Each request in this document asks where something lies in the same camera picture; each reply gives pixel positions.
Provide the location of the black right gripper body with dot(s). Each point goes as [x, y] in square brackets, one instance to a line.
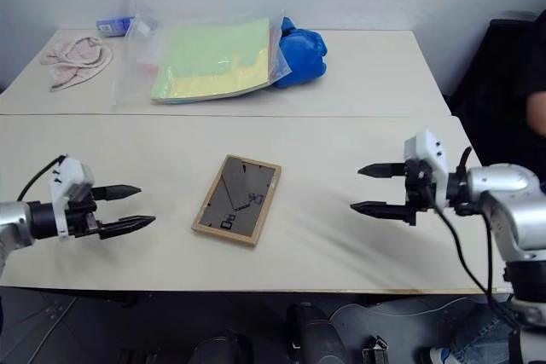
[420, 193]

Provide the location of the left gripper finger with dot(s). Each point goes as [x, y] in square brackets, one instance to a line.
[128, 225]
[117, 192]

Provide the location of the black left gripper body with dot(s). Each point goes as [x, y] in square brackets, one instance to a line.
[81, 217]

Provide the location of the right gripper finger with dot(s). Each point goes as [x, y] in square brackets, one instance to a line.
[381, 170]
[379, 209]

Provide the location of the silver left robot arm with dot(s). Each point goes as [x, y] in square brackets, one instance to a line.
[17, 221]

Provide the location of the person bare forearm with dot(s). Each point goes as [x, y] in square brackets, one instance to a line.
[538, 117]

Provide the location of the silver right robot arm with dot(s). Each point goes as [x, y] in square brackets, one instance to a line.
[507, 198]

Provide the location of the clear plastic bag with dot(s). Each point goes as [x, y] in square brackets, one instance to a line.
[136, 65]

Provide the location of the pink crumpled cloth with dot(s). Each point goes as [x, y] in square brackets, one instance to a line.
[81, 59]

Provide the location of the large dark rounded shape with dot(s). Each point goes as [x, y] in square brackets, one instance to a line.
[317, 334]

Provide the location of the blue boxing glove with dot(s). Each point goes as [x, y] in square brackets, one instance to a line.
[303, 55]

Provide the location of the small black clamp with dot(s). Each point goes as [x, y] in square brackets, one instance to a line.
[375, 351]

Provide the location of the person blue jeans leg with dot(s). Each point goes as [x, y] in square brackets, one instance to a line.
[482, 338]

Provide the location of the white sneaker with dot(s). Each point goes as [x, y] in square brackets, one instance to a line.
[439, 356]

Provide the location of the green yellow paper stack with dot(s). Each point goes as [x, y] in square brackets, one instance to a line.
[209, 61]

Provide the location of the small blue packet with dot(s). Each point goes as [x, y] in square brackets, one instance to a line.
[113, 26]

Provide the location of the person black shirt torso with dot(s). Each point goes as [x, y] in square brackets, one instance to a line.
[538, 57]

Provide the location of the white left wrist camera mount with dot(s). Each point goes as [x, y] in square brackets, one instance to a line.
[68, 174]

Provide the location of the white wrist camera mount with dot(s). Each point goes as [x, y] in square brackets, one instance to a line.
[431, 148]
[68, 174]

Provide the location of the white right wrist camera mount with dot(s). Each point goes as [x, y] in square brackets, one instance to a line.
[431, 148]

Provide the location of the wooden picture frame face down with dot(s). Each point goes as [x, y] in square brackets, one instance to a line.
[236, 200]

